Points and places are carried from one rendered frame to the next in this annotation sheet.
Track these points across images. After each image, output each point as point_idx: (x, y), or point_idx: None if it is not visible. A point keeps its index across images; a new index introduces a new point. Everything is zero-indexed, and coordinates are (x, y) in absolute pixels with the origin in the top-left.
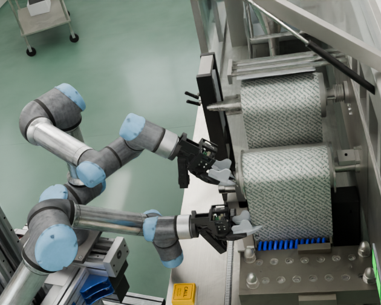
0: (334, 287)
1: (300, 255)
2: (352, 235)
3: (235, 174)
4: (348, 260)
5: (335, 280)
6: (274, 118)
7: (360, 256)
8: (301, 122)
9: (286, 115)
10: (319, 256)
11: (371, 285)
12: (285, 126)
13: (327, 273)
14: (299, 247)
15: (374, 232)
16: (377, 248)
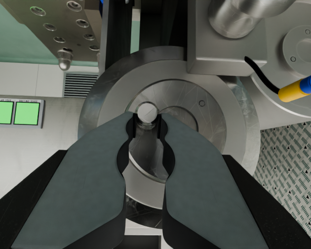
0: (35, 29)
1: (84, 1)
2: (161, 25)
3: (262, 63)
4: (88, 44)
5: (48, 31)
6: (293, 194)
7: (97, 52)
8: (258, 169)
9: (276, 193)
10: (88, 23)
11: (56, 52)
12: (278, 165)
13: (56, 26)
14: (91, 12)
15: (46, 139)
16: (27, 135)
